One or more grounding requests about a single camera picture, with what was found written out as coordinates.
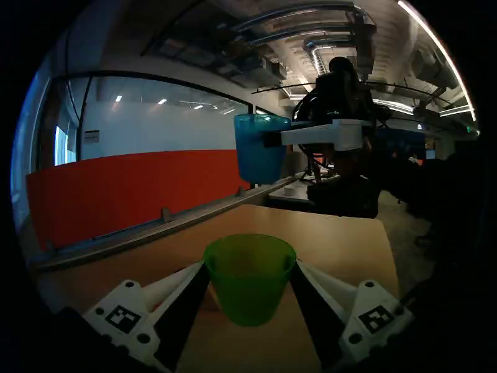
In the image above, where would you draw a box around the blue plastic cup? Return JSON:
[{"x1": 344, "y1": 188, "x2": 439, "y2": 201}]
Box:
[{"x1": 233, "y1": 113, "x2": 293, "y2": 184}]

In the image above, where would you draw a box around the red desk screen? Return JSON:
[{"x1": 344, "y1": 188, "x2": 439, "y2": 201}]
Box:
[{"x1": 25, "y1": 149, "x2": 308, "y2": 273}]

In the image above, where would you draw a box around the green plastic cup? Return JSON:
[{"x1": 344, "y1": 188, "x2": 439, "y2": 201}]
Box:
[{"x1": 203, "y1": 233, "x2": 298, "y2": 327}]

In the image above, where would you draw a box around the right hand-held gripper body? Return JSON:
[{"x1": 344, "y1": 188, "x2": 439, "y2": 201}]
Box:
[{"x1": 291, "y1": 57, "x2": 392, "y2": 164}]

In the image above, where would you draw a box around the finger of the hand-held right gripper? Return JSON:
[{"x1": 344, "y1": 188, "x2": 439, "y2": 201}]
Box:
[{"x1": 263, "y1": 119, "x2": 375, "y2": 152}]

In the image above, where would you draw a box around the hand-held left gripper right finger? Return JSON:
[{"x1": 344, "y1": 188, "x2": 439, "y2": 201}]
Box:
[{"x1": 289, "y1": 259, "x2": 415, "y2": 373}]

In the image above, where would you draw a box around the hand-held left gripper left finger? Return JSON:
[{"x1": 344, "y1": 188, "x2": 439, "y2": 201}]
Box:
[{"x1": 80, "y1": 260, "x2": 212, "y2": 373}]

